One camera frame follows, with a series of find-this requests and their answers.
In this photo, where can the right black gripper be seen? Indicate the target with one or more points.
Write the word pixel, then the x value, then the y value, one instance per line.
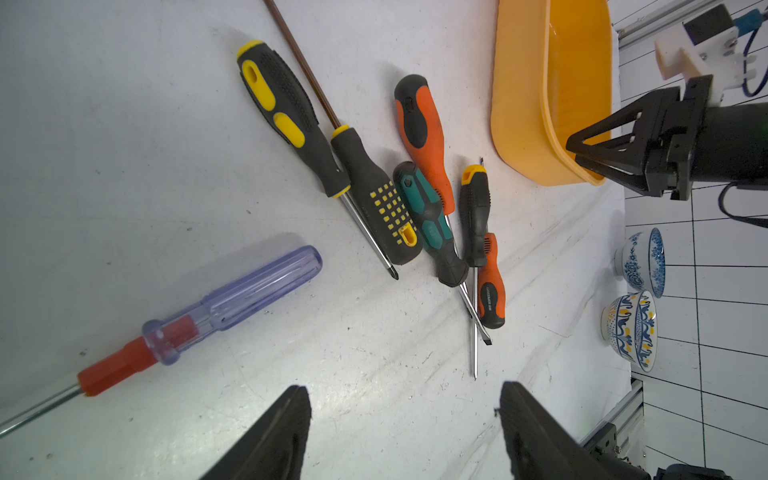
pixel 672 120

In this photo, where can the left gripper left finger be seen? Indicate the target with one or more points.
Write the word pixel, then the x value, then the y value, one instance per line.
pixel 274 447

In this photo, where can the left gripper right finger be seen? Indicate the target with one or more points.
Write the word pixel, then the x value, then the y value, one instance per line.
pixel 540 448

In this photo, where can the small orange black screwdriver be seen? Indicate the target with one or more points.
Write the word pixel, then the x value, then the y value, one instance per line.
pixel 490 288

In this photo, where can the slim black yellow-cap screwdriver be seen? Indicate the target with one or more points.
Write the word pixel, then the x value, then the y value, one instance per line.
pixel 474 203

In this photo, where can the yellow plastic storage box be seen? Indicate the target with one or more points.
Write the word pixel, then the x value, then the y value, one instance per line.
pixel 552 77

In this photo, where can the green black screwdriver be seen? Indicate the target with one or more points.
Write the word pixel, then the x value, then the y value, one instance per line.
pixel 426 210

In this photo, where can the large orange black screwdriver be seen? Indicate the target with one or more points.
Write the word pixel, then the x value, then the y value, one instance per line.
pixel 422 133

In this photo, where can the black yellow dotted screwdriver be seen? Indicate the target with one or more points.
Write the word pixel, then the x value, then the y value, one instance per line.
pixel 372 189

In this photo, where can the large black yellow screwdriver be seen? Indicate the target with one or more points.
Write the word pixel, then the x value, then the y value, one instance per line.
pixel 287 108

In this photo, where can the blue white porcelain bowl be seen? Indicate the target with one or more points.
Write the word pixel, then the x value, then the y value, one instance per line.
pixel 641 262

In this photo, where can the yellow blue patterned bowl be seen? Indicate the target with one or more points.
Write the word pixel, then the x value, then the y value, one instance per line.
pixel 629 324

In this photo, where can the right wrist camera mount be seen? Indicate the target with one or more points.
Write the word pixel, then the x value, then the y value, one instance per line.
pixel 714 44

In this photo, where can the purple transparent handle screwdriver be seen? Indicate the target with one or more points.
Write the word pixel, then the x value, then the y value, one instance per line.
pixel 163 341

